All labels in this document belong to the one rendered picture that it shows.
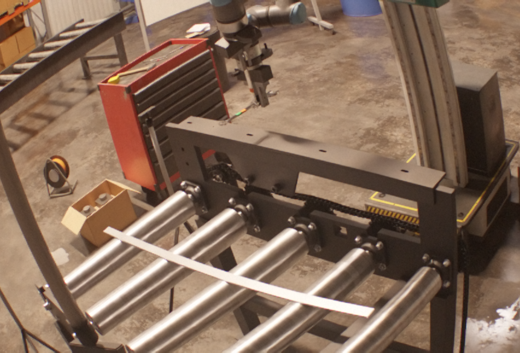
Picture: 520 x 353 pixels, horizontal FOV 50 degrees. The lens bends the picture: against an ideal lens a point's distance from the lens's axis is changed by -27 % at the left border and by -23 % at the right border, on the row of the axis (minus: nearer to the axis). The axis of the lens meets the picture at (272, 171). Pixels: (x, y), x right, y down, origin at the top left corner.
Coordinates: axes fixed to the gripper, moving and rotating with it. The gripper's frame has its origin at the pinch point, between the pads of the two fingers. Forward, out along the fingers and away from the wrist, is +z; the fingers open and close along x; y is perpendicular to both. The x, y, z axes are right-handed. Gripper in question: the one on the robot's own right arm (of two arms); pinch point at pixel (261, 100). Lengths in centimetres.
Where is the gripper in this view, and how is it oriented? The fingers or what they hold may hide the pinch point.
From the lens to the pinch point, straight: 241.7
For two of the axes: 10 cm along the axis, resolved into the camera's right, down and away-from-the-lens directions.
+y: -6.7, 4.9, -5.5
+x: 7.0, 1.8, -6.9
